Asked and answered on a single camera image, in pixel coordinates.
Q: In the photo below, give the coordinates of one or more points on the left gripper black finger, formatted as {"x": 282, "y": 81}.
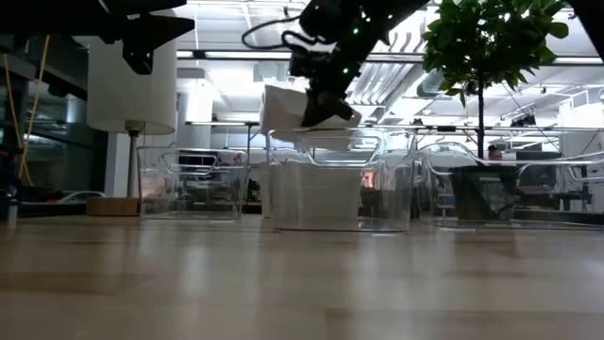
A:
{"x": 172, "y": 28}

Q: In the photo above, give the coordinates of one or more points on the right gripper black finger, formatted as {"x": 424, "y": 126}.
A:
{"x": 325, "y": 108}

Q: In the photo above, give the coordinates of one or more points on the clear plastic basket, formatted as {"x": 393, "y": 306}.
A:
{"x": 340, "y": 203}
{"x": 434, "y": 198}
{"x": 191, "y": 189}

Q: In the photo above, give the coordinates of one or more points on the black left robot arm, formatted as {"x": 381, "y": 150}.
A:
{"x": 56, "y": 16}

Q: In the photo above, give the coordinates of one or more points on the white shade table lamp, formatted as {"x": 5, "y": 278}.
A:
{"x": 132, "y": 104}

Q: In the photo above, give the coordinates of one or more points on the ceiling light strip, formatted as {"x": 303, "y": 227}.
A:
{"x": 245, "y": 55}

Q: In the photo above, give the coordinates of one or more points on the green potted plant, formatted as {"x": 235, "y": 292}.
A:
{"x": 486, "y": 42}

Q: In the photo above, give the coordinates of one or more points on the person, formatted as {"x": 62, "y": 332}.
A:
{"x": 494, "y": 153}

